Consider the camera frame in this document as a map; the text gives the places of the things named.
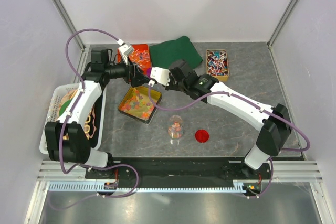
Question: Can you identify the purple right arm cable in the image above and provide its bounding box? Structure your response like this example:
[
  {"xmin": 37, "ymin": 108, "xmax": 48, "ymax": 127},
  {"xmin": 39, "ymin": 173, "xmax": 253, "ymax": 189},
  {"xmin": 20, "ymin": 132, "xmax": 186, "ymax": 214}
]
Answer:
[{"xmin": 148, "ymin": 82, "xmax": 311, "ymax": 200}]

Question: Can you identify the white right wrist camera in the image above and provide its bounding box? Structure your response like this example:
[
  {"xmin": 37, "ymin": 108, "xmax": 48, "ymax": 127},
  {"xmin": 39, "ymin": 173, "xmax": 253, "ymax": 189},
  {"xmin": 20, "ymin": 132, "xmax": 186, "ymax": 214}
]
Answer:
[{"xmin": 149, "ymin": 67, "xmax": 171, "ymax": 87}]

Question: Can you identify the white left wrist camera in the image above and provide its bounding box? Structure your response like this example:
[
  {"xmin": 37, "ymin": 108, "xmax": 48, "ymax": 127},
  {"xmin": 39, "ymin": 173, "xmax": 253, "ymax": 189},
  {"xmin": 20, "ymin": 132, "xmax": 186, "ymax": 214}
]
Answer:
[{"xmin": 117, "ymin": 39, "xmax": 134, "ymax": 65}]

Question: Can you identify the gold tin with star candies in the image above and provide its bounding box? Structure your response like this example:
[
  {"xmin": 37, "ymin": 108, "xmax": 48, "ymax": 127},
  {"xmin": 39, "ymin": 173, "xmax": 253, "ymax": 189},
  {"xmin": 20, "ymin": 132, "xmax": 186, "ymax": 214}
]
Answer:
[{"xmin": 118, "ymin": 86, "xmax": 157, "ymax": 124}]

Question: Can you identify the folded green cloth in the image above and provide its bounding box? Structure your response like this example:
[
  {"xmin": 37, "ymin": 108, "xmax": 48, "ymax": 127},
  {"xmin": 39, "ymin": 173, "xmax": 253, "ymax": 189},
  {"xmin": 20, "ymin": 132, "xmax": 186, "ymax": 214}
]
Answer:
[{"xmin": 149, "ymin": 36, "xmax": 203, "ymax": 69}]

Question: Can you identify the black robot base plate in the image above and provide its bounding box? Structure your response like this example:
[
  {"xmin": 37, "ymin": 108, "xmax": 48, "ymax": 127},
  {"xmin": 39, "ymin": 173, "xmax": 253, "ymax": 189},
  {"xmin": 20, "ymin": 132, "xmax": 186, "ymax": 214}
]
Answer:
[{"xmin": 84, "ymin": 156, "xmax": 272, "ymax": 182}]

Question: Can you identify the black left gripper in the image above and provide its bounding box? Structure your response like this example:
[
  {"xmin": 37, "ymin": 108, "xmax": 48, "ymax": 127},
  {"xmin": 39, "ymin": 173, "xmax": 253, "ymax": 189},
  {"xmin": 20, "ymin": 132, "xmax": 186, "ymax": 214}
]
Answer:
[{"xmin": 104, "ymin": 55, "xmax": 149, "ymax": 88}]

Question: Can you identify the magenta plastic scoop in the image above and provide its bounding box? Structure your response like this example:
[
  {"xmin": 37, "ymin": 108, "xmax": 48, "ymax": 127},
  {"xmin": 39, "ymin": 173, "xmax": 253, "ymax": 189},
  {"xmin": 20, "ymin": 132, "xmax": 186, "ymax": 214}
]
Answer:
[{"xmin": 146, "ymin": 67, "xmax": 152, "ymax": 77}]

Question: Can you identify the red jar lid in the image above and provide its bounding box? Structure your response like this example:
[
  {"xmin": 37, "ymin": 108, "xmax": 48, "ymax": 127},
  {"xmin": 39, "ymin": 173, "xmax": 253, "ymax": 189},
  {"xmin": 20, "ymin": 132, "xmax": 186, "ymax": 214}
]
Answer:
[{"xmin": 195, "ymin": 129, "xmax": 209, "ymax": 143}]

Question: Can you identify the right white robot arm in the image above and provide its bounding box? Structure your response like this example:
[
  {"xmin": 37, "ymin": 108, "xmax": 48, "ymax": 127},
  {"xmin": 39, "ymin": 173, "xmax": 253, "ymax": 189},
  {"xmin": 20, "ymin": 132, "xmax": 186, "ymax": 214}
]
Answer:
[{"xmin": 166, "ymin": 60, "xmax": 292, "ymax": 179}]

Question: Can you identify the gold tin with lollipops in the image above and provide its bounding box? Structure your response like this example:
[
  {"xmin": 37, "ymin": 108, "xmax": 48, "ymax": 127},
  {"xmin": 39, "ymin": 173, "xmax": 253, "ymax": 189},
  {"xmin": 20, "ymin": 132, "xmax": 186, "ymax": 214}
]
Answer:
[{"xmin": 205, "ymin": 49, "xmax": 229, "ymax": 82}]

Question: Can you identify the blue slotted cable duct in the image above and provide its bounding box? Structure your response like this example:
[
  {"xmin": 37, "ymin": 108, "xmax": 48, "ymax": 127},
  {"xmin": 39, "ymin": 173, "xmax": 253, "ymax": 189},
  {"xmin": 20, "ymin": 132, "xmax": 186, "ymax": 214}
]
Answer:
[{"xmin": 48, "ymin": 182, "xmax": 247, "ymax": 193}]

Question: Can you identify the clear glass jar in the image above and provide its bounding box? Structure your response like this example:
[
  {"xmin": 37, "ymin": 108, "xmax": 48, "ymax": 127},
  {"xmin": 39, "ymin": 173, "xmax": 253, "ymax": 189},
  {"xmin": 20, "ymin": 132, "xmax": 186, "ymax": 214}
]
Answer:
[{"xmin": 167, "ymin": 115, "xmax": 184, "ymax": 145}]

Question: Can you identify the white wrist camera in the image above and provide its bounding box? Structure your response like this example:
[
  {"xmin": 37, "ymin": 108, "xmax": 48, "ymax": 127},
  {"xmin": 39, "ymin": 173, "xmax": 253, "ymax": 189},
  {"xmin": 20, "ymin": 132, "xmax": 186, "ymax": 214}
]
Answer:
[
  {"xmin": 117, "ymin": 39, "xmax": 134, "ymax": 65},
  {"xmin": 149, "ymin": 67, "xmax": 171, "ymax": 87}
]

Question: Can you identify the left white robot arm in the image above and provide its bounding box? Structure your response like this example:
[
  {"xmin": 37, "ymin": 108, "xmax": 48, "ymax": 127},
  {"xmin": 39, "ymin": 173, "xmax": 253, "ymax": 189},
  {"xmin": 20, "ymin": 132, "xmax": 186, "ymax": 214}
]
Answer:
[{"xmin": 45, "ymin": 44, "xmax": 149, "ymax": 178}]

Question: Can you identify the orange plastic candy box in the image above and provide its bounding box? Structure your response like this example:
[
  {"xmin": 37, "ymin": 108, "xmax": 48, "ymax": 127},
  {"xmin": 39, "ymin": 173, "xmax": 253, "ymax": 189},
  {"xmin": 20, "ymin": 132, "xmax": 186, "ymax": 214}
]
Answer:
[{"xmin": 117, "ymin": 44, "xmax": 152, "ymax": 75}]

